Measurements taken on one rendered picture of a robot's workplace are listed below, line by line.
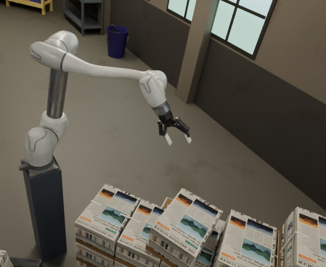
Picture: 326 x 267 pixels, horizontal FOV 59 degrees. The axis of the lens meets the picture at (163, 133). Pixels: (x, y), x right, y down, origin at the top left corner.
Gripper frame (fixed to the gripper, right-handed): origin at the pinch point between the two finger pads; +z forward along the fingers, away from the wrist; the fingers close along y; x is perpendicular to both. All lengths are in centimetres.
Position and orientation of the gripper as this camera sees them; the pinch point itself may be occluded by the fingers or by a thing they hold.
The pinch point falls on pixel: (179, 141)
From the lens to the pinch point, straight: 163.7
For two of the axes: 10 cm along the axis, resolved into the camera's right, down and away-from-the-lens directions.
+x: -4.5, 6.0, -6.6
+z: 4.5, 7.9, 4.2
